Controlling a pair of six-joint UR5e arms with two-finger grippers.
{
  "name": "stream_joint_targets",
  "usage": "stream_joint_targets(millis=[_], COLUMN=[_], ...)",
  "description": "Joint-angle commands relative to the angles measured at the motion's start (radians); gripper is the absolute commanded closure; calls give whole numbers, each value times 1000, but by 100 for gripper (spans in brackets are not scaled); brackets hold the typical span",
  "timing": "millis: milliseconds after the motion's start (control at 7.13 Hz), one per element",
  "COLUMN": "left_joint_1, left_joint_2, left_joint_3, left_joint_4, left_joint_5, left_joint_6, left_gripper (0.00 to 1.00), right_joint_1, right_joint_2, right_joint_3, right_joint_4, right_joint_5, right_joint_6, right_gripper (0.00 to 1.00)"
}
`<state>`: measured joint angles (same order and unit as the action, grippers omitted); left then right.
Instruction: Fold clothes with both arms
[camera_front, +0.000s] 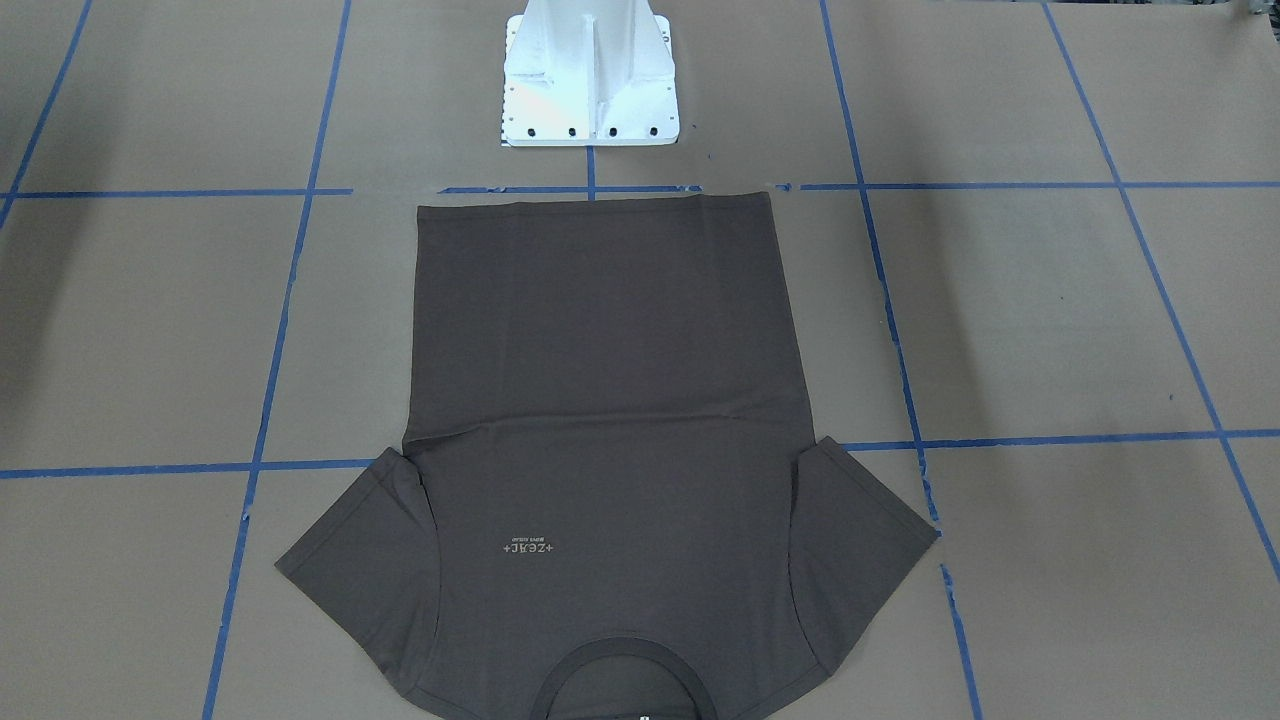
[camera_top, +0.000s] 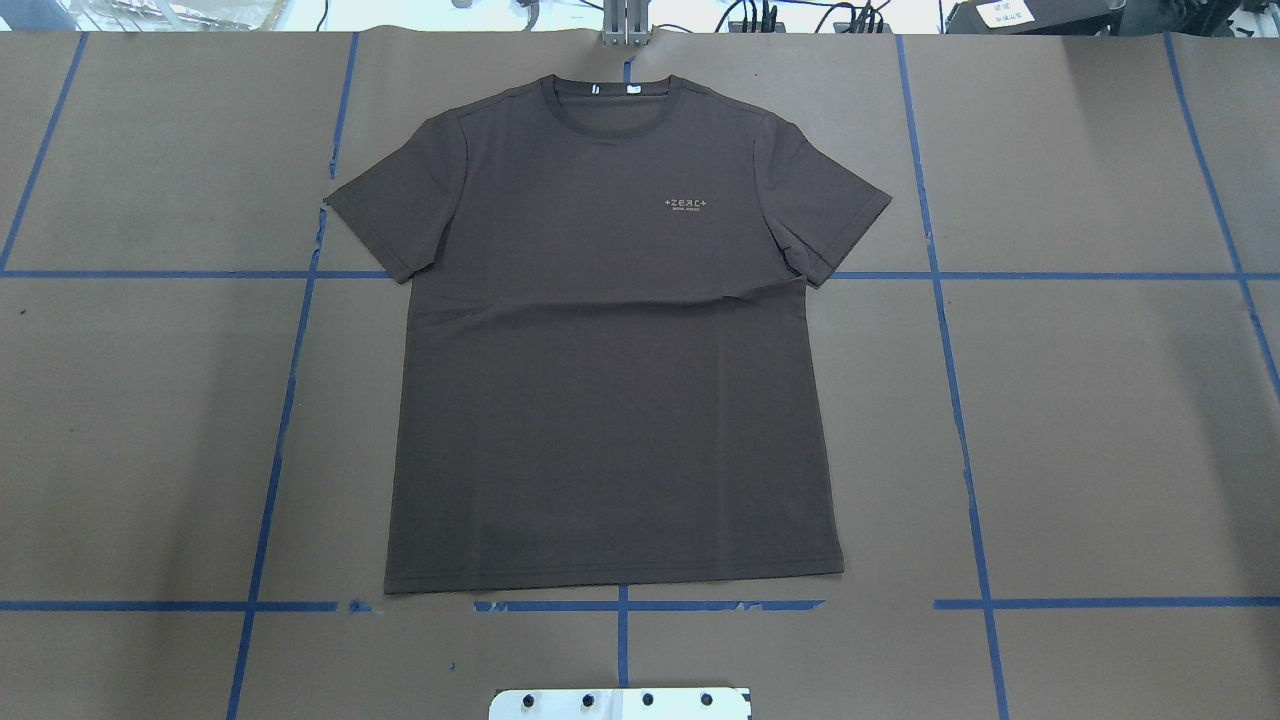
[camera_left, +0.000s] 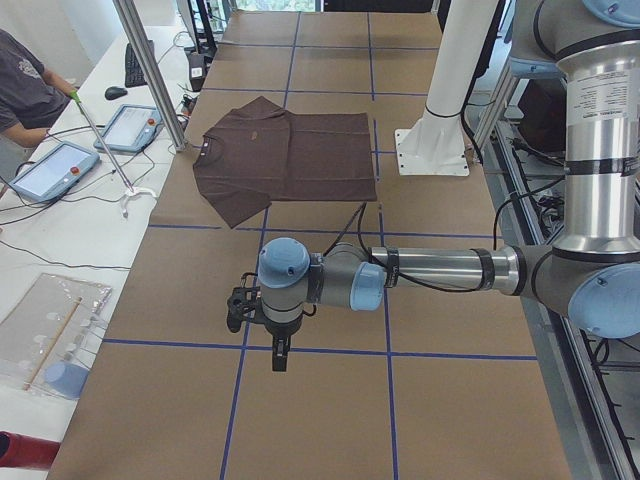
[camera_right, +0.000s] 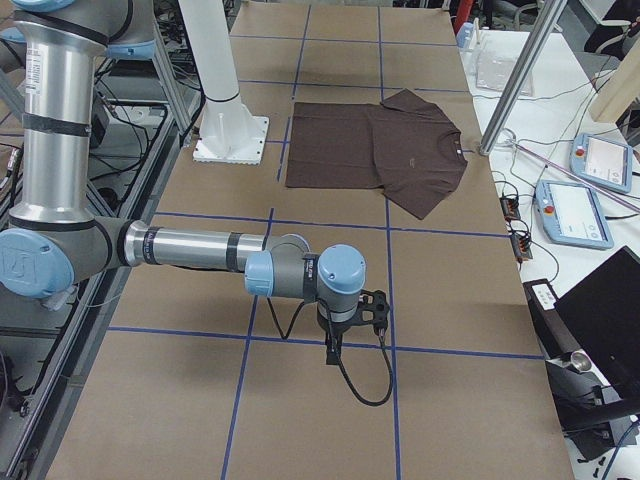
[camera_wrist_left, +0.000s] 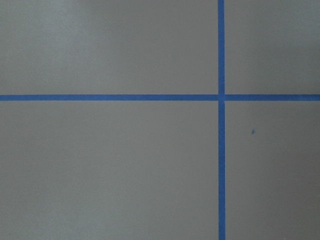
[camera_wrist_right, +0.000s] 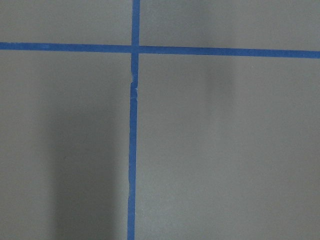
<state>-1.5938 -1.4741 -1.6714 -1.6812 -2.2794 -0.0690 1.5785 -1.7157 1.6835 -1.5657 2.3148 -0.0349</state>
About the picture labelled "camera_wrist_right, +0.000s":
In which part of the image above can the blue tape line lengthwise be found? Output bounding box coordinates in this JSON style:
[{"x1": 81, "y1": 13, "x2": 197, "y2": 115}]
[{"x1": 127, "y1": 0, "x2": 140, "y2": 240}]

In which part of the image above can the blue tape line crosswise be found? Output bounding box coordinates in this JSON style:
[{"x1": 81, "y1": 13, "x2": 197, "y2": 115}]
[{"x1": 0, "y1": 42, "x2": 320, "y2": 59}]

